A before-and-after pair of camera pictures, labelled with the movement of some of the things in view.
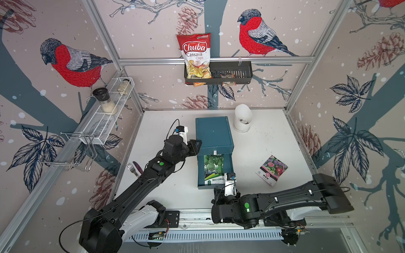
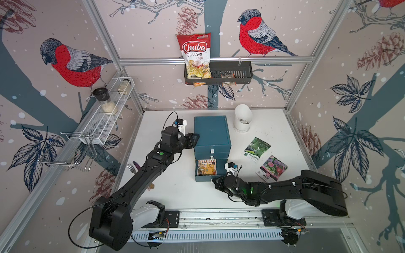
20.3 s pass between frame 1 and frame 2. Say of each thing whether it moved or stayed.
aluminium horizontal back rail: stayed
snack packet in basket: stayed
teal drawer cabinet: moved
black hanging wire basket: stayed
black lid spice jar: stayed
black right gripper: moved
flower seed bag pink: stayed
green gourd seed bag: moved
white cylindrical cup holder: stayed
